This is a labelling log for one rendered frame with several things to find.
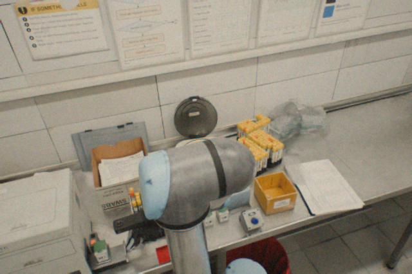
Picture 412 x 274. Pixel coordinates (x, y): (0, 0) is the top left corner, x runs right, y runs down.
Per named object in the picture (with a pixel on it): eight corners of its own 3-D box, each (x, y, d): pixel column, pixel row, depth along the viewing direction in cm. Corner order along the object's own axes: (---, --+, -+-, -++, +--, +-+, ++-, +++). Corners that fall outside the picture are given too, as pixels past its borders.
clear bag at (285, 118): (278, 146, 164) (282, 117, 153) (253, 132, 175) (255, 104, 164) (308, 127, 177) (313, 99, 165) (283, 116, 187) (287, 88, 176)
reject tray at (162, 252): (159, 265, 113) (159, 264, 112) (155, 249, 118) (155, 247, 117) (177, 258, 114) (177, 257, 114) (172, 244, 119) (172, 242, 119)
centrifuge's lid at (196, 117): (171, 100, 142) (170, 94, 149) (177, 146, 155) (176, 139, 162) (217, 94, 145) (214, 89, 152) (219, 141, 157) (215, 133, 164)
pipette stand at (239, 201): (230, 215, 129) (230, 199, 123) (223, 203, 135) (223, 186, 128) (251, 208, 132) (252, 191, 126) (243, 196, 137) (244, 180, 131)
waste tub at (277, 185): (265, 216, 128) (267, 200, 122) (252, 193, 138) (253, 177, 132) (295, 208, 131) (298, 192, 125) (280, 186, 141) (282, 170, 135)
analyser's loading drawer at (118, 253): (68, 280, 107) (64, 272, 104) (69, 264, 112) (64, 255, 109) (128, 261, 112) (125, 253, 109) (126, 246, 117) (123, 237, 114)
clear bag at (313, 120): (293, 134, 172) (296, 113, 164) (291, 118, 185) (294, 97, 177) (331, 136, 169) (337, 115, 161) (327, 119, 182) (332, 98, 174)
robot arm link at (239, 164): (263, 116, 59) (217, 181, 104) (209, 129, 57) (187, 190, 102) (287, 172, 56) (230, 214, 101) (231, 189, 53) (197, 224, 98)
